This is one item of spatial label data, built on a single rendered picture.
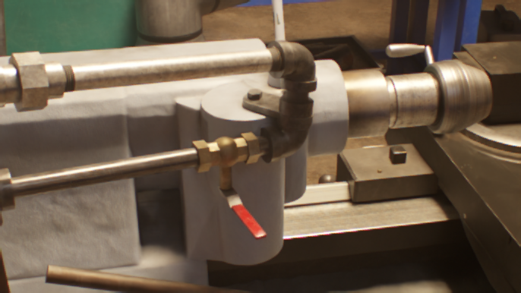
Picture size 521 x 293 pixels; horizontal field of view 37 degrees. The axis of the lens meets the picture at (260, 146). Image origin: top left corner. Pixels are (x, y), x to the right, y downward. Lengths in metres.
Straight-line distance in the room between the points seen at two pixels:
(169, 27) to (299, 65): 1.06
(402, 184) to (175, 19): 0.74
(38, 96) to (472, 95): 0.53
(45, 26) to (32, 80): 1.29
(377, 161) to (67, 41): 0.92
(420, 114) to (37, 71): 0.48
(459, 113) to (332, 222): 0.32
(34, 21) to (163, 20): 0.32
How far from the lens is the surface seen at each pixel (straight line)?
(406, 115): 0.94
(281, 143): 0.74
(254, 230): 0.71
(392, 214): 1.21
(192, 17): 1.79
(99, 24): 1.91
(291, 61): 0.72
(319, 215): 1.19
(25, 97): 0.62
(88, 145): 0.83
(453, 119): 0.95
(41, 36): 1.92
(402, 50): 1.24
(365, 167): 1.24
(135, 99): 0.82
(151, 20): 1.78
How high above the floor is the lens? 1.51
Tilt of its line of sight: 29 degrees down
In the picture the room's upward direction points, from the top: straight up
